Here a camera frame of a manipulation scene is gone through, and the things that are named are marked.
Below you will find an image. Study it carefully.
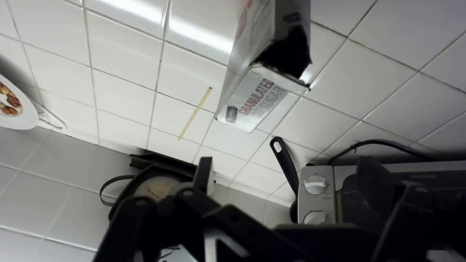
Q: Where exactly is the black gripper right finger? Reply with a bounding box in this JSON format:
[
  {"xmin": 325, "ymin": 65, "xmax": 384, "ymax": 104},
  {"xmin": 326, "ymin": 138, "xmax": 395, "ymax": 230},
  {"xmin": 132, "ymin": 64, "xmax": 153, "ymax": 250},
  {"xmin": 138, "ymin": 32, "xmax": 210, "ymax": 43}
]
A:
[{"xmin": 339, "ymin": 157, "xmax": 466, "ymax": 262}]

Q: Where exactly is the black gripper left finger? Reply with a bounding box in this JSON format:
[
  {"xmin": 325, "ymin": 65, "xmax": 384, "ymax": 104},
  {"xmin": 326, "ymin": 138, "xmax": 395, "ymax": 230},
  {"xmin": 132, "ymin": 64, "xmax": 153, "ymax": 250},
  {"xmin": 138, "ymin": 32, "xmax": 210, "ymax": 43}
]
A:
[{"xmin": 93, "ymin": 187, "xmax": 214, "ymax": 262}]

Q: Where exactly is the white sugar box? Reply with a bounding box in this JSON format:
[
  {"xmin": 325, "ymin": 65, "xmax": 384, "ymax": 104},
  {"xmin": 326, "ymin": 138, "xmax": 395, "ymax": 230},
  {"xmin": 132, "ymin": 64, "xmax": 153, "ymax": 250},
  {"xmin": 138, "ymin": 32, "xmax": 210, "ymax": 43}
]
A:
[{"xmin": 164, "ymin": 0, "xmax": 313, "ymax": 134}]

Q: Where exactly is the white toaster oven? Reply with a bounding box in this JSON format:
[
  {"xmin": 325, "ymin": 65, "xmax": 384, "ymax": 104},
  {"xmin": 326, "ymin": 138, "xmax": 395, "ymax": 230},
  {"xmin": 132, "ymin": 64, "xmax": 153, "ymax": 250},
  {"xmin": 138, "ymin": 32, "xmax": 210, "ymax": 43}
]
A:
[{"xmin": 290, "ymin": 160, "xmax": 466, "ymax": 230}]

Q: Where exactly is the black retro clock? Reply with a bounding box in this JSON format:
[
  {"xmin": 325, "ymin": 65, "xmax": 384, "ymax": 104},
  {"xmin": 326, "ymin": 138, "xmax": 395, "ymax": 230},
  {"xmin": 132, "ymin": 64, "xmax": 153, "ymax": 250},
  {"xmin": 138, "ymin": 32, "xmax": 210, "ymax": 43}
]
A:
[{"xmin": 99, "ymin": 153, "xmax": 214, "ymax": 219}]

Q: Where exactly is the wooden skewer stick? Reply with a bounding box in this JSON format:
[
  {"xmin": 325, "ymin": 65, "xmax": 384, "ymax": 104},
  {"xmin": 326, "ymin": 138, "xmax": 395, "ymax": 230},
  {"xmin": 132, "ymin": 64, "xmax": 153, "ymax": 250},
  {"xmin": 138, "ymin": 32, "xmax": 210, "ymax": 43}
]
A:
[{"xmin": 178, "ymin": 87, "xmax": 213, "ymax": 139}]

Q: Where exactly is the white cloth napkin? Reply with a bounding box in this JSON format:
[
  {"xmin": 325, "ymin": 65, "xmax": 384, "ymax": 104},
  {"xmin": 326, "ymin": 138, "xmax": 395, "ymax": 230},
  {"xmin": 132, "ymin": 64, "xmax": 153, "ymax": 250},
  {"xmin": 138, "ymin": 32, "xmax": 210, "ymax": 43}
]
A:
[{"xmin": 36, "ymin": 103, "xmax": 67, "ymax": 131}]

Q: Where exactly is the white plate with food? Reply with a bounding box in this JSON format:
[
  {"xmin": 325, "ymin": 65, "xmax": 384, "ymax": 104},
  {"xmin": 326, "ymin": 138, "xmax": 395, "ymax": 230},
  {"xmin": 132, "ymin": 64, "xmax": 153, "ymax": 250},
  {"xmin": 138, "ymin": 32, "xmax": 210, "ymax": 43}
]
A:
[{"xmin": 0, "ymin": 74, "xmax": 39, "ymax": 129}]

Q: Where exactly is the black utensil handle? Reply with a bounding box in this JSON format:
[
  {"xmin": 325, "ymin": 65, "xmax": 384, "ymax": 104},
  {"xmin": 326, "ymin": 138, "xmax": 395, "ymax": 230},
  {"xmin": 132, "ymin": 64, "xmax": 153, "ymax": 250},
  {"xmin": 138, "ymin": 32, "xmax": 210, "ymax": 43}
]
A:
[{"xmin": 269, "ymin": 135, "xmax": 301, "ymax": 224}]

